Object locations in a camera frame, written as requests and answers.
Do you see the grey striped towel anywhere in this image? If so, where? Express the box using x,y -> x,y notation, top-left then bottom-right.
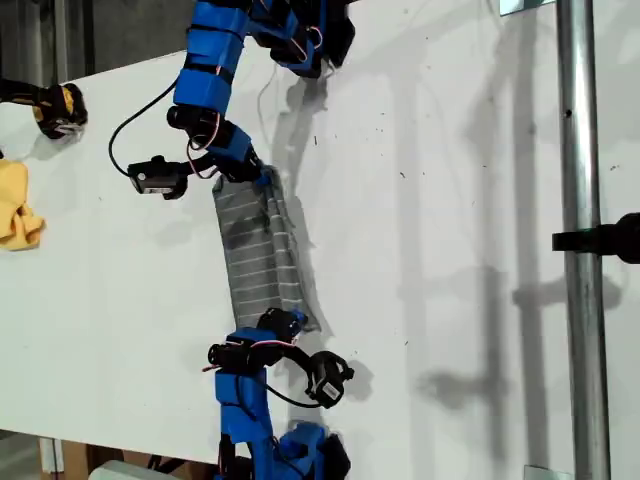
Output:
210,164 -> 321,334

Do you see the black and yellow tool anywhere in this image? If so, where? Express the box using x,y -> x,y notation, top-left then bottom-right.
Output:
0,77 -> 90,142

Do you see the white plastic container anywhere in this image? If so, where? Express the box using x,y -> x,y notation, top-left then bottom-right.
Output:
88,459 -> 167,480

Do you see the yellow cloth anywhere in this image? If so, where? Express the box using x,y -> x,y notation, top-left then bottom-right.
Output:
0,158 -> 47,252

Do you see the brown cardboard box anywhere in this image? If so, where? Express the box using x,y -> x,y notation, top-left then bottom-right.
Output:
62,442 -> 241,480

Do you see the white table leg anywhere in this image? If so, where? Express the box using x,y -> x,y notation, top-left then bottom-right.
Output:
39,436 -> 65,474

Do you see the black clamp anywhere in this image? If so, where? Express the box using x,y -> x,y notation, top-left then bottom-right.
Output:
551,212 -> 640,265

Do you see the black camera box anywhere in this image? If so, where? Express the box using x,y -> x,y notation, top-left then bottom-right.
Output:
127,154 -> 189,201
304,351 -> 355,410

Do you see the black camera cable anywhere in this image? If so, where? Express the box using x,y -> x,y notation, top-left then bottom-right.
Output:
107,82 -> 179,177
263,381 -> 324,410

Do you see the steel post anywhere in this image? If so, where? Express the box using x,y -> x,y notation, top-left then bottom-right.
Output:
555,0 -> 613,480

